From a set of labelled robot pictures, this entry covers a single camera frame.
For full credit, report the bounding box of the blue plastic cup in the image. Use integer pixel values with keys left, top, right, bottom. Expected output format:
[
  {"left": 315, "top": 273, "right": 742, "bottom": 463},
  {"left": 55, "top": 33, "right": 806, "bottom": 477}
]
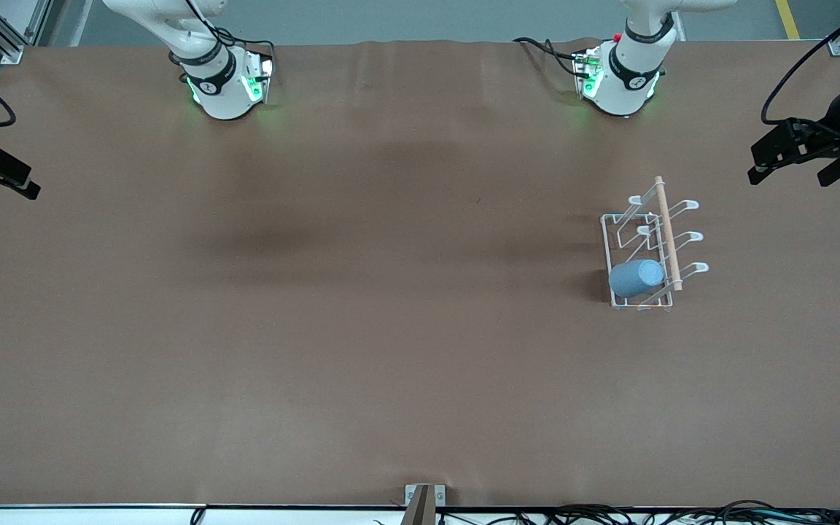
[{"left": 608, "top": 260, "right": 666, "bottom": 299}]

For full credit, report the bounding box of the wooden rod of cup holder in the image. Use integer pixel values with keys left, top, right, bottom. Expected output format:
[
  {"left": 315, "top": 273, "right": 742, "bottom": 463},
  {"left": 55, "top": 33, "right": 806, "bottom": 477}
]
[{"left": 653, "top": 176, "right": 684, "bottom": 292}]

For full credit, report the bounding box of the brown table cover sheet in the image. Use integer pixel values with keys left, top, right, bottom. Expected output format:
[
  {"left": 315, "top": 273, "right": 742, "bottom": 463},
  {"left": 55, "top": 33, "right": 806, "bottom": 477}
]
[{"left": 0, "top": 38, "right": 840, "bottom": 509}]

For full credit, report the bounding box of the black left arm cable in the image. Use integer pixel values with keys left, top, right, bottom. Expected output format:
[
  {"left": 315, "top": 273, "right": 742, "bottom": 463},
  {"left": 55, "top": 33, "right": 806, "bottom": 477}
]
[{"left": 761, "top": 0, "right": 840, "bottom": 126}]

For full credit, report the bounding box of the white wire cup holder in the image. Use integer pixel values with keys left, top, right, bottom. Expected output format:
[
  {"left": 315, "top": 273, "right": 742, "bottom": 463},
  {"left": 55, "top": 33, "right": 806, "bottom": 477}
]
[{"left": 600, "top": 176, "right": 710, "bottom": 312}]

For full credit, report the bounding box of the black base cable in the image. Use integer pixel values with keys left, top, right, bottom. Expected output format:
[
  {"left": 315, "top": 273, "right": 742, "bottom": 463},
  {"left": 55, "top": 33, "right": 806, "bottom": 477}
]
[{"left": 513, "top": 36, "right": 583, "bottom": 78}]

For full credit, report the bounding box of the black cable bundle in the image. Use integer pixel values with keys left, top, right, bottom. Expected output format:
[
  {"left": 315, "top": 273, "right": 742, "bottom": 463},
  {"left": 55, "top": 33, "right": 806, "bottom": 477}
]
[{"left": 438, "top": 499, "right": 840, "bottom": 525}]

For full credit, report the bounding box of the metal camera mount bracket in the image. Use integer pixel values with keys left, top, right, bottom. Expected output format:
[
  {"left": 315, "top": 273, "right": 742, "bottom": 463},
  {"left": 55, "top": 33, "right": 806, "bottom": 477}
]
[{"left": 404, "top": 483, "right": 447, "bottom": 525}]

